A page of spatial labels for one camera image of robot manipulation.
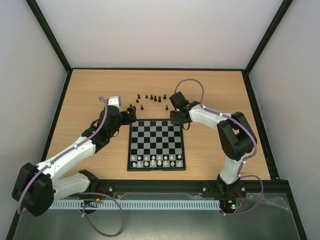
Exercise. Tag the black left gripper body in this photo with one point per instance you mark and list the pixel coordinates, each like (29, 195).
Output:
(127, 121)

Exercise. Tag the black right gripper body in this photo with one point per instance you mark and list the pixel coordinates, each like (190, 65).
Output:
(177, 117)

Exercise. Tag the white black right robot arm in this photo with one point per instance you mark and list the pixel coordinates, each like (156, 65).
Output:
(236, 136)

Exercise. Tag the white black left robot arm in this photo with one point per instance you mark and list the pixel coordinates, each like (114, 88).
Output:
(38, 186)

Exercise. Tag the black and white chessboard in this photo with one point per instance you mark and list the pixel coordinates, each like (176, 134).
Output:
(158, 137)

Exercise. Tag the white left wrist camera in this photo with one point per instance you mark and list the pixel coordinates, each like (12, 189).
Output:
(114, 101)

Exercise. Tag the black aluminium rail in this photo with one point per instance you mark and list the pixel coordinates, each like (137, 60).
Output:
(207, 188)

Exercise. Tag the white cable duct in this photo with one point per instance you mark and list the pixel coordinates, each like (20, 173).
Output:
(77, 204)

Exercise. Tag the black enclosure frame post left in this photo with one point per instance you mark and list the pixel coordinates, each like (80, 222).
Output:
(43, 23)

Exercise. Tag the black enclosure frame post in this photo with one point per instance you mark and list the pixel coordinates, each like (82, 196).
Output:
(276, 20)
(43, 23)

